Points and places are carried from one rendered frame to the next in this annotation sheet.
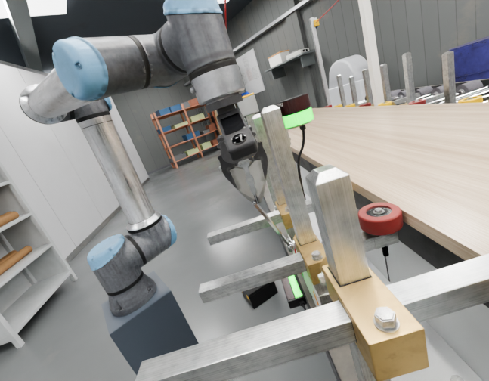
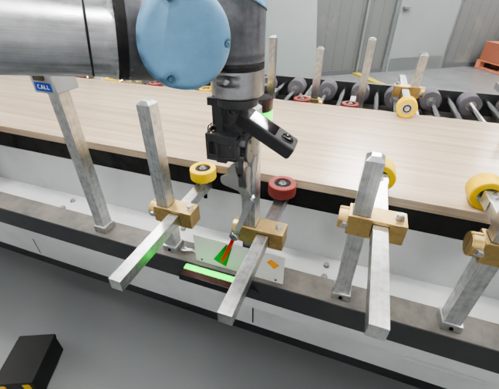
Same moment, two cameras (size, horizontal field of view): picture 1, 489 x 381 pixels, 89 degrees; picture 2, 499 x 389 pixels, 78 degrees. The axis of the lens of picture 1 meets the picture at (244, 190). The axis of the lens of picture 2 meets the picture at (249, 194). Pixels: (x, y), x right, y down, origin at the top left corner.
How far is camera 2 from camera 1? 0.60 m
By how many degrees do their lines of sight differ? 66
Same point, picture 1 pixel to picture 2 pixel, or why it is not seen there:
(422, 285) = (380, 203)
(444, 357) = (313, 259)
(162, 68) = not seen: hidden behind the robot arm
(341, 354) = (301, 287)
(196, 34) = (262, 29)
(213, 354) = (382, 281)
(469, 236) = (334, 182)
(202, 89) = (252, 86)
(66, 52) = (219, 17)
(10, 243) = not seen: outside the picture
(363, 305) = (387, 218)
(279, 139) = not seen: hidden behind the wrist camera
